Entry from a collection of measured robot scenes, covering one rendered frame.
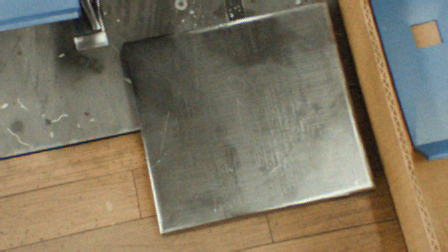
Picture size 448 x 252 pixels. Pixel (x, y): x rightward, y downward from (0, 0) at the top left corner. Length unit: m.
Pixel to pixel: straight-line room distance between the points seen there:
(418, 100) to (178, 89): 0.19
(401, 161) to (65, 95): 0.27
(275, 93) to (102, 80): 0.14
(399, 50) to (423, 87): 0.04
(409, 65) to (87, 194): 0.28
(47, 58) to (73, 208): 0.13
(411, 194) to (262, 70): 0.15
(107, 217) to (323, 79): 0.20
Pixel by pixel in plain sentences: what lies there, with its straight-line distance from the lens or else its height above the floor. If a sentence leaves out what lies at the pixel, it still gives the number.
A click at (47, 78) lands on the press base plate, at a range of 0.71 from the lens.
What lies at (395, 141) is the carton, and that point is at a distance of 0.63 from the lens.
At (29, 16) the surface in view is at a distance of 0.63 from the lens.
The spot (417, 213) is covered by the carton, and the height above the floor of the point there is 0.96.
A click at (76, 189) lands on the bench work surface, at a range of 0.68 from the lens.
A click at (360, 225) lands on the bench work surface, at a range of 0.68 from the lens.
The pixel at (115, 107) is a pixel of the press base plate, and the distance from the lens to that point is 0.70.
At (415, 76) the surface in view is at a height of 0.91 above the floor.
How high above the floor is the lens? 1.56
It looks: 75 degrees down
